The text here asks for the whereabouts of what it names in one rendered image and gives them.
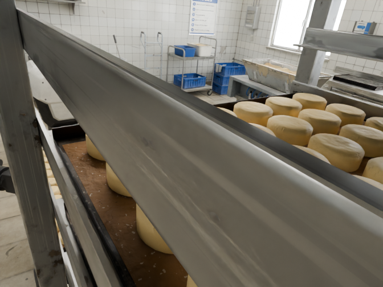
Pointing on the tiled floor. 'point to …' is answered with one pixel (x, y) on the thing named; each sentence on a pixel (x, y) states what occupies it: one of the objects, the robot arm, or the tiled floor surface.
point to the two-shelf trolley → (196, 67)
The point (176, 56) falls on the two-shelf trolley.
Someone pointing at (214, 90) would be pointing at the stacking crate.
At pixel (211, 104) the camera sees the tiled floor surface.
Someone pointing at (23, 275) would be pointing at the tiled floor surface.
